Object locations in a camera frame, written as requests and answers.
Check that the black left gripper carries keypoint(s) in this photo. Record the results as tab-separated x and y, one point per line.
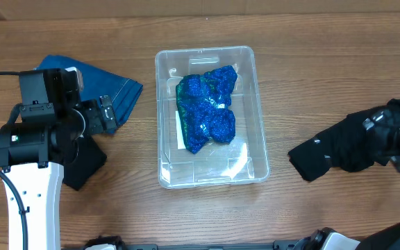
98	124

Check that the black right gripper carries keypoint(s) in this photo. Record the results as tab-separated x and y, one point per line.
378	126

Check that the black taped cloth bundle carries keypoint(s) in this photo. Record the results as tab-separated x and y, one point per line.
344	145

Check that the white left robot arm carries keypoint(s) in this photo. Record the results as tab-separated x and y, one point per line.
46	139

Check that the black folded cloth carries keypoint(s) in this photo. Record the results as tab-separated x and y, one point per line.
89	158

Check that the white paper label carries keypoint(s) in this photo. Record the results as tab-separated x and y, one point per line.
179	134

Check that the blue sequin cloth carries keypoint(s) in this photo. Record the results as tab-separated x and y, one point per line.
203	102

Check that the clear plastic storage bin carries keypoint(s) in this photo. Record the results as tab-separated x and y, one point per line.
244	160

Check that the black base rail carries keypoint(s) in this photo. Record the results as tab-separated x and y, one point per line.
275	245

